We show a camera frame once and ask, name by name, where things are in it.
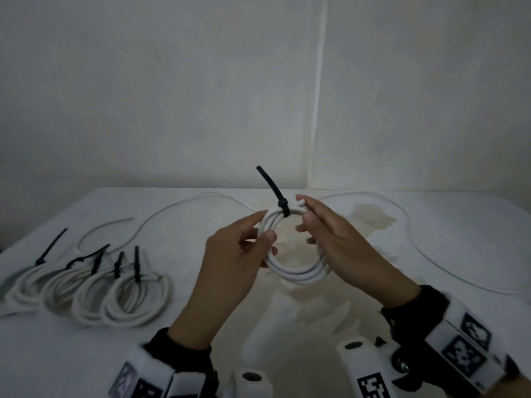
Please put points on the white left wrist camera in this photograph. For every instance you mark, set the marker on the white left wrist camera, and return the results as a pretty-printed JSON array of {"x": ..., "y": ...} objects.
[{"x": 249, "y": 383}]

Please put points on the person's left forearm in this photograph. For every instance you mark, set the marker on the person's left forearm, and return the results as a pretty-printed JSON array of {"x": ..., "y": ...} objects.
[{"x": 199, "y": 327}]

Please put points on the black right wristband white markers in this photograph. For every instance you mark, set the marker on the black right wristband white markers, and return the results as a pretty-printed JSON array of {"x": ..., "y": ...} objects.
[{"x": 419, "y": 319}]

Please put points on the black plastic zip tie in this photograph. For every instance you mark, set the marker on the black plastic zip tie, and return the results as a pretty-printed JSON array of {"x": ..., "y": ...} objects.
[
  {"x": 271, "y": 184},
  {"x": 96, "y": 263},
  {"x": 52, "y": 246},
  {"x": 137, "y": 265},
  {"x": 119, "y": 265},
  {"x": 93, "y": 254}
]

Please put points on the person's left hand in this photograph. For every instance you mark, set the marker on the person's left hand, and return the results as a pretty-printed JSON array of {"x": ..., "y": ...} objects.
[{"x": 232, "y": 265}]

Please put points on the person's right hand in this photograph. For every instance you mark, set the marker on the person's right hand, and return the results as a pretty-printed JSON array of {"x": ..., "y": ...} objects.
[{"x": 356, "y": 261}]

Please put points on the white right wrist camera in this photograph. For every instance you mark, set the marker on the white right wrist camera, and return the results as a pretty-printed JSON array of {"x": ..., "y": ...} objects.
[{"x": 356, "y": 364}]

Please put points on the person's right forearm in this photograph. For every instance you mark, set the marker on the person's right forearm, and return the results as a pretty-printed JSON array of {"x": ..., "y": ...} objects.
[{"x": 518, "y": 387}]

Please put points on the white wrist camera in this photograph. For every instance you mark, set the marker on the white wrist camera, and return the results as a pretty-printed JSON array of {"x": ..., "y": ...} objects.
[
  {"x": 249, "y": 383},
  {"x": 356, "y": 364}
]

